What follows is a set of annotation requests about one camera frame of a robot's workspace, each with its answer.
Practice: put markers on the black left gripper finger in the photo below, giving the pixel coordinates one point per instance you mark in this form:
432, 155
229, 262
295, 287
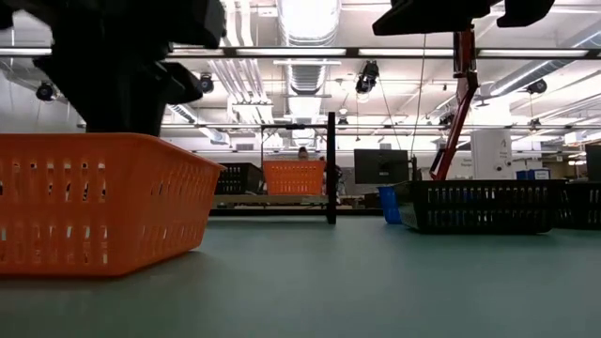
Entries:
143, 119
103, 117

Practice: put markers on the blue slotted plastic basket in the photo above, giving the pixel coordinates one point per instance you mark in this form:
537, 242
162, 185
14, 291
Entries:
389, 206

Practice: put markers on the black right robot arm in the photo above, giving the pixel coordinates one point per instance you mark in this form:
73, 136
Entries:
436, 16

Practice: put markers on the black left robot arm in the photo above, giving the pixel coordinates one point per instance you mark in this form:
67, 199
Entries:
108, 23

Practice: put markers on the person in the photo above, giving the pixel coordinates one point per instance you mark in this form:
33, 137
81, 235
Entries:
303, 153

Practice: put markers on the black computer monitor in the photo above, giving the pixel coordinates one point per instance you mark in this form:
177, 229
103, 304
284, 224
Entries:
381, 166

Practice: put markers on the red articulated desk stand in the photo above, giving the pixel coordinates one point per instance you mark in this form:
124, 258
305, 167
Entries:
462, 101

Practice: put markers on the white pillar cabinet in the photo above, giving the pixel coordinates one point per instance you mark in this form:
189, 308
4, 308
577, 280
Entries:
490, 155

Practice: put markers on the blue labelled storage bin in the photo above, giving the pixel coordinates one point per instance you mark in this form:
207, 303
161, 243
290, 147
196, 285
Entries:
533, 174

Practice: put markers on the dark monitor at room edge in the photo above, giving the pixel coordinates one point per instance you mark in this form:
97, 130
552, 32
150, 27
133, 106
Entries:
593, 162

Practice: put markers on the black ceiling camera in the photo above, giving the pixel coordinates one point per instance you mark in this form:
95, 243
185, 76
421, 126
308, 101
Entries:
206, 83
46, 91
536, 87
367, 77

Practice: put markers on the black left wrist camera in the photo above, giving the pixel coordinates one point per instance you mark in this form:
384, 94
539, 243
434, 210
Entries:
199, 21

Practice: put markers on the silver ventilation duct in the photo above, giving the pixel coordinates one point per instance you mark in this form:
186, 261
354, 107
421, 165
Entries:
307, 80

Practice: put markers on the black frame wooden shelf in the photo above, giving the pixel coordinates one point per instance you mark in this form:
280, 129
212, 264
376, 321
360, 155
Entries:
331, 164

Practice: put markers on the black overhead frame bar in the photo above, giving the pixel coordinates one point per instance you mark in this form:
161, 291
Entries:
352, 52

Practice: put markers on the distant horizontal metal rail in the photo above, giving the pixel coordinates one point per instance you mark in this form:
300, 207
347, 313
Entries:
516, 127

